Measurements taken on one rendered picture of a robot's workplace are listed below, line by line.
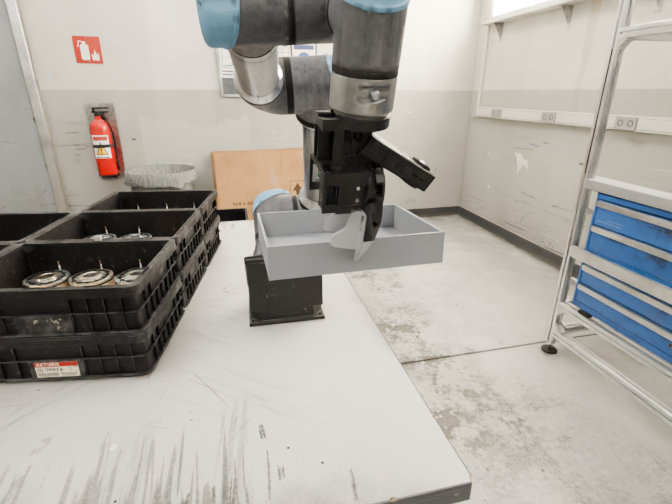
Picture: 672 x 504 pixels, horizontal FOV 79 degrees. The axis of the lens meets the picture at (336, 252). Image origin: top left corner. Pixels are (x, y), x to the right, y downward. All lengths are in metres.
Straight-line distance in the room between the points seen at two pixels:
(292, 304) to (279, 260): 0.57
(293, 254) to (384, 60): 0.28
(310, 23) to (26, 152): 3.99
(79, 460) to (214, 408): 0.24
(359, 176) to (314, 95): 0.43
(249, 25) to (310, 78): 0.38
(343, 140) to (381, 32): 0.12
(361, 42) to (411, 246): 0.30
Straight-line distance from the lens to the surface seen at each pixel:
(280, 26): 0.55
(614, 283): 2.15
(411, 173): 0.54
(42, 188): 4.45
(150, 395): 1.00
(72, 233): 1.54
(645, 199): 2.02
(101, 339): 1.02
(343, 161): 0.51
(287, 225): 0.77
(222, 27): 0.55
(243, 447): 0.84
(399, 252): 0.63
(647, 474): 2.04
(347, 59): 0.47
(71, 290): 0.98
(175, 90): 4.10
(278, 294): 1.12
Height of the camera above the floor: 1.30
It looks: 21 degrees down
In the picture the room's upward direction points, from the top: straight up
